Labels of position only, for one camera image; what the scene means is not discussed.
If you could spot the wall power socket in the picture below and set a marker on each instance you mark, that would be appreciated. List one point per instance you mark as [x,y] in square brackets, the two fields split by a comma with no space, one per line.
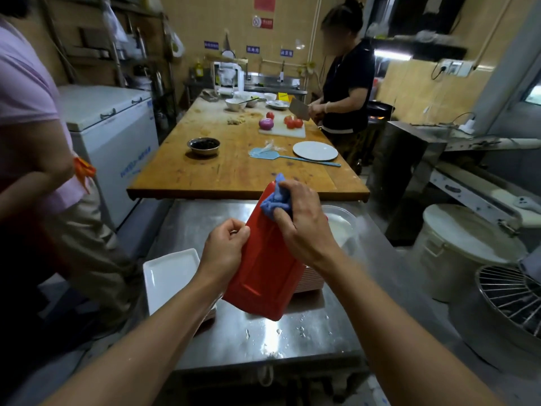
[455,68]

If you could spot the ginger piece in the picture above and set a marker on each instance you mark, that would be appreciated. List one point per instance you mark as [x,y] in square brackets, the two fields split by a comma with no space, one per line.
[236,120]

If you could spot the white shallow bowl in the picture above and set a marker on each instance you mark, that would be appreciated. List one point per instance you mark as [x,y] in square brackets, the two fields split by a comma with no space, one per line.
[277,104]

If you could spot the bowl with greens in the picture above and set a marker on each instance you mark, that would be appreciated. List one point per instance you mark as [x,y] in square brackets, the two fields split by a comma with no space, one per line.
[252,99]

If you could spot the metal storage shelf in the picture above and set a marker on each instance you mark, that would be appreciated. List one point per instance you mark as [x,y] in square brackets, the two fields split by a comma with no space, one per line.
[126,50]

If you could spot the small red tomato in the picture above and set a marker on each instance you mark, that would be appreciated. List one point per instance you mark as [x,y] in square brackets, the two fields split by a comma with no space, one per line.
[270,115]

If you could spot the red rectangular plate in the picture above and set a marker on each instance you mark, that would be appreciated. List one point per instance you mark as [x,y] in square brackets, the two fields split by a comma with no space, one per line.
[264,270]

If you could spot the stainless steel sink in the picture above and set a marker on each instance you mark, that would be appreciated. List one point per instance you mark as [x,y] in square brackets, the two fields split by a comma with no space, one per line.
[274,85]

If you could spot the steel bowl with spoon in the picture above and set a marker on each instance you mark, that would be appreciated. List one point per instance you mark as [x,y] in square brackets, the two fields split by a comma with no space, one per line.
[235,104]

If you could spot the person's left forearm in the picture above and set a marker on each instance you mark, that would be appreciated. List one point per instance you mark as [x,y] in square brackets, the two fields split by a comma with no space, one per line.
[143,350]

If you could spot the person's right hand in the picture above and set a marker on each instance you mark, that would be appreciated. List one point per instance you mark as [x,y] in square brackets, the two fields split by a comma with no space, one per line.
[308,232]

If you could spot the red wall notice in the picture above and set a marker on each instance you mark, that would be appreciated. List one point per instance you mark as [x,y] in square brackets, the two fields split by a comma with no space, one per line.
[264,3]

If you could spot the white rectangular plate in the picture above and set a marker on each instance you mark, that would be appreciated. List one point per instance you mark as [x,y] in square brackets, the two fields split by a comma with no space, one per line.
[169,276]

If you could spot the orange apron tie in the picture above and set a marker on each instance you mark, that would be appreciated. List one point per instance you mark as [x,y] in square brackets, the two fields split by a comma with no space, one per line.
[84,171]

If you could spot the yellow oil bottle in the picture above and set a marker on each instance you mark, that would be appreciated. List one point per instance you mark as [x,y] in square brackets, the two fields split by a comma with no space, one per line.
[199,69]

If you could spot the white wall pipe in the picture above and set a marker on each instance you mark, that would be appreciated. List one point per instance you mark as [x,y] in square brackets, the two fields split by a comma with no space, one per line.
[313,46]

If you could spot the person's left hand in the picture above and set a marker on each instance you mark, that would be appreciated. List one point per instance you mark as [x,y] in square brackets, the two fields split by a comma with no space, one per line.
[219,253]

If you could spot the hanging clear plastic bag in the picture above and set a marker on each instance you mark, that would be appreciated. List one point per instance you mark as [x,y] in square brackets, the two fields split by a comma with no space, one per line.
[113,23]

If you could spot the person's right thumb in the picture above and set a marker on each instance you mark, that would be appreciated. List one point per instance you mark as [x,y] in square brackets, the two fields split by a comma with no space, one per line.
[283,224]

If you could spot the small white bowl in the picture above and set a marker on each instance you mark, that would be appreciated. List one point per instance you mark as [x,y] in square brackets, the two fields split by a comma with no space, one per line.
[270,96]

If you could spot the white chest freezer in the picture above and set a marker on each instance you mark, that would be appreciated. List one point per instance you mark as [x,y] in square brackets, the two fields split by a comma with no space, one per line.
[114,139]

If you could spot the clear plastic wrapper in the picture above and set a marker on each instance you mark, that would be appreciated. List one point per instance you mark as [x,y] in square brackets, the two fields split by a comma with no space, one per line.
[271,146]

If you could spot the black wok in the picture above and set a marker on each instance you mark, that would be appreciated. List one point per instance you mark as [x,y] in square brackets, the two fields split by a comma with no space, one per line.
[380,109]

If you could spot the white countertop machine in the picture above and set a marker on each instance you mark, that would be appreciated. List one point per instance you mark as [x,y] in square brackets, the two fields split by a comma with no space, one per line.
[228,78]

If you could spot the yellow packet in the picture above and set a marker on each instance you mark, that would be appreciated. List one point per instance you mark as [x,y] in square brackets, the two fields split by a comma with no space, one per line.
[284,97]

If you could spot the person's right forearm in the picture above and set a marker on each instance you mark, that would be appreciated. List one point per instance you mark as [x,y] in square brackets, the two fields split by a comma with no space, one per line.
[393,334]

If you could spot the blue wall label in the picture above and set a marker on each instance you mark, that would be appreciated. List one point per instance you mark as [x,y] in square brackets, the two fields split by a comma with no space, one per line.
[286,53]
[252,49]
[211,45]

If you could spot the no smoking sign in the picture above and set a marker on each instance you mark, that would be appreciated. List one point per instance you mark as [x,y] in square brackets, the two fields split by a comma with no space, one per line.
[262,22]

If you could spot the hanging white plastic bag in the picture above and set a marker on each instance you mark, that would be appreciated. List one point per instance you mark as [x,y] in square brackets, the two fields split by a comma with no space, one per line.
[175,42]

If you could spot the range hood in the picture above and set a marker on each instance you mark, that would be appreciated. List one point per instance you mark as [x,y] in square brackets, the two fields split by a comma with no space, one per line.
[418,33]

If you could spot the blue fly swatter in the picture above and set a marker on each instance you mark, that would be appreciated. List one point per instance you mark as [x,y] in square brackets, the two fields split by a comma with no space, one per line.
[264,154]

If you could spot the stainless steel counter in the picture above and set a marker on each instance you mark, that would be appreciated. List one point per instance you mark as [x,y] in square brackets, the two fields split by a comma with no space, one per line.
[401,173]

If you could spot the steel dough mixer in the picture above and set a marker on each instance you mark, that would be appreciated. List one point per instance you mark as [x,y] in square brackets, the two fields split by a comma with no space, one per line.
[486,334]

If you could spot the red onion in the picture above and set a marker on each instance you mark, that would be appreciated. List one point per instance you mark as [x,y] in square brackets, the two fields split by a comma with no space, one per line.
[266,124]

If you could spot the white cutting board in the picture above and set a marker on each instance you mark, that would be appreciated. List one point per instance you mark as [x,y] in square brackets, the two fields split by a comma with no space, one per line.
[285,131]

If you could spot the dark metal bowl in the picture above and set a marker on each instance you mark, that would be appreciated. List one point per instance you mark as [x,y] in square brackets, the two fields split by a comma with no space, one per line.
[203,146]

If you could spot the person's left thumb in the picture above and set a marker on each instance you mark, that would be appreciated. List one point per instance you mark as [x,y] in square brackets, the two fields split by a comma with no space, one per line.
[241,237]

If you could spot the blue cleaning cloth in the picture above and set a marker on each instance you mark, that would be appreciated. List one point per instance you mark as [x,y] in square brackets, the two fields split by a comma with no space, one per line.
[274,200]

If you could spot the white round plate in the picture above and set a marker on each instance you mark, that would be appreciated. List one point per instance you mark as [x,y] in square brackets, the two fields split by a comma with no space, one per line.
[315,150]

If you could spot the white lidded bucket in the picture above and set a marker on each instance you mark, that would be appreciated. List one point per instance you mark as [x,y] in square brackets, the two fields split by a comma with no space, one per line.
[460,249]

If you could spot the steel cleaver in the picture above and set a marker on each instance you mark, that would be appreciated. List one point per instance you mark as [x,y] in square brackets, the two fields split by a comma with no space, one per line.
[299,109]

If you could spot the dough sheeter machine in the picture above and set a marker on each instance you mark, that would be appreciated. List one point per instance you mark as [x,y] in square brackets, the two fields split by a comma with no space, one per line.
[486,194]

